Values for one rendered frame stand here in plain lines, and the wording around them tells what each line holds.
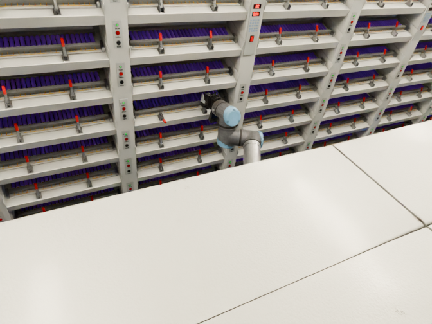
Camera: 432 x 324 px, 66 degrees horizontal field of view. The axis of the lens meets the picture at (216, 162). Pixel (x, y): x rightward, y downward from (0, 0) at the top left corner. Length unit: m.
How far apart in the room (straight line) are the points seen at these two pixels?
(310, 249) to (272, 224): 0.04
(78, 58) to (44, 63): 0.14
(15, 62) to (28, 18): 0.20
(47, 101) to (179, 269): 1.51
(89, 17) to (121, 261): 1.37
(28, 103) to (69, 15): 0.44
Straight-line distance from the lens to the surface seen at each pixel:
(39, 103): 1.72
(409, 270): 0.34
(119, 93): 1.73
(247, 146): 1.64
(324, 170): 0.39
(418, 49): 3.15
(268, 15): 1.91
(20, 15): 1.57
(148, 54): 1.70
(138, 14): 1.61
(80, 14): 1.58
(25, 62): 1.64
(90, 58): 1.65
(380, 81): 2.93
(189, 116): 1.94
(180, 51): 1.75
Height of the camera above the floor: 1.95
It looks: 39 degrees down
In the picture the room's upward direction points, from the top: 8 degrees clockwise
